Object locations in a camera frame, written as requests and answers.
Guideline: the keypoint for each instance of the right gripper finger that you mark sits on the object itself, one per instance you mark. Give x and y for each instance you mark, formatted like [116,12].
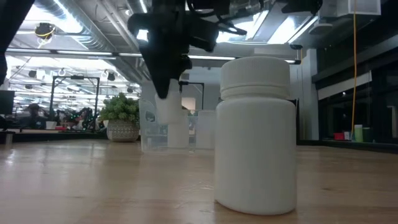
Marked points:
[164,71]

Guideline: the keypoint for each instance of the white pill bottle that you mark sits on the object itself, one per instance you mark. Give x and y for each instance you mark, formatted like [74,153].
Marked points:
[255,140]
[169,109]

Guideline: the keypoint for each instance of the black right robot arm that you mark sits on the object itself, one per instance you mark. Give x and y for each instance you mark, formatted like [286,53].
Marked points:
[301,5]

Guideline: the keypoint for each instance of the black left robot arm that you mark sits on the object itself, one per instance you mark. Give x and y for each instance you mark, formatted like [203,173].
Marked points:
[12,28]

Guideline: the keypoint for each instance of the clear plastic basket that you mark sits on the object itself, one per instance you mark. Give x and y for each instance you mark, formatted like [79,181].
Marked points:
[152,137]

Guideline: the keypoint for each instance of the green potted plant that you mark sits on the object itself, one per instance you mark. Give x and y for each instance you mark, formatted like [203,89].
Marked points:
[121,115]

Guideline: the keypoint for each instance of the person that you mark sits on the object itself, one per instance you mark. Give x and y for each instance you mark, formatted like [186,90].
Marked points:
[32,116]

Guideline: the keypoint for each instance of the black monitor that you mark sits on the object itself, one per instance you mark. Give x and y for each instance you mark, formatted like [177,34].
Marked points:
[7,102]

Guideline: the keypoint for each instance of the red box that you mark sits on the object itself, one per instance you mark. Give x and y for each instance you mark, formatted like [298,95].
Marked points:
[339,136]

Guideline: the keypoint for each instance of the green cup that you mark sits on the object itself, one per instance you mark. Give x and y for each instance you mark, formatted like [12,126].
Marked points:
[358,133]

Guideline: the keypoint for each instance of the black gantry frame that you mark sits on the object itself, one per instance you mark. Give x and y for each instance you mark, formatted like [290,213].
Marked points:
[74,77]

